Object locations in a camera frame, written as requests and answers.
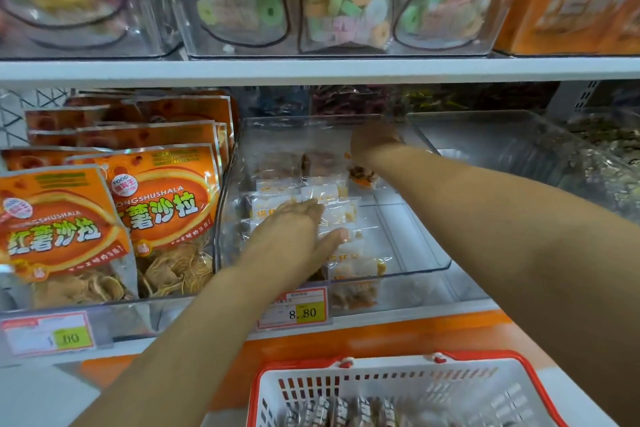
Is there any person's right forearm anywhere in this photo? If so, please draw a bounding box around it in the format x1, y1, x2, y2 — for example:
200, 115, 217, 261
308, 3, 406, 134
365, 146, 640, 427

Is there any white yellow price tag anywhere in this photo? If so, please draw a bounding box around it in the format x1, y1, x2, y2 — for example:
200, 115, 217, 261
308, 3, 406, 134
256, 286, 331, 332
0, 310, 98, 358

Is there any person's left hand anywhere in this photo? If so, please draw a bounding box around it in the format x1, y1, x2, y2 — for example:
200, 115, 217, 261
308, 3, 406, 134
240, 199, 351, 293

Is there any row of clear snacks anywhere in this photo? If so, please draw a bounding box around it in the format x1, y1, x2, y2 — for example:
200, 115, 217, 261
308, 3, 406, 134
240, 146, 393, 313

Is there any orange shelf base panel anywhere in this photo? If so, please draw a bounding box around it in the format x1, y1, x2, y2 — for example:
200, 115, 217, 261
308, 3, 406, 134
80, 310, 561, 413

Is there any white wire mesh panel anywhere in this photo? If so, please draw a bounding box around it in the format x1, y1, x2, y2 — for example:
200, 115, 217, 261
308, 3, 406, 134
0, 89, 71, 147

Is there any person's left forearm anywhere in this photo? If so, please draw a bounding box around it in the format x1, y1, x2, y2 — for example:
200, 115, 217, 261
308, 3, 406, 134
70, 262, 311, 427

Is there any white snack shelf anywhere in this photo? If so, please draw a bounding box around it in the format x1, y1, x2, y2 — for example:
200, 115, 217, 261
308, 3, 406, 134
0, 0, 640, 368

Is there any person's right hand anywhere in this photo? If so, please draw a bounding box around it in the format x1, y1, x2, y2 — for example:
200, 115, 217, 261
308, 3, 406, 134
348, 121, 411, 183

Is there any pile of small brown snacks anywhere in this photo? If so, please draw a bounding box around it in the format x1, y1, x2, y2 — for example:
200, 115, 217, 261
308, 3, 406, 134
283, 396, 421, 427

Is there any orange label snack bag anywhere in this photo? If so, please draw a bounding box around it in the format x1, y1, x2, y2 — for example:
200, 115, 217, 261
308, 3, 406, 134
497, 0, 640, 55

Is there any white red-rimmed shopping basket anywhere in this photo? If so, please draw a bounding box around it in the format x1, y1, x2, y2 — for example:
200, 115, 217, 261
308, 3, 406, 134
246, 350, 569, 427

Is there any stack of orange packets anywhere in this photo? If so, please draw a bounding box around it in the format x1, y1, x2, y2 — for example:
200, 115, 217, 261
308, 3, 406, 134
0, 91, 236, 311

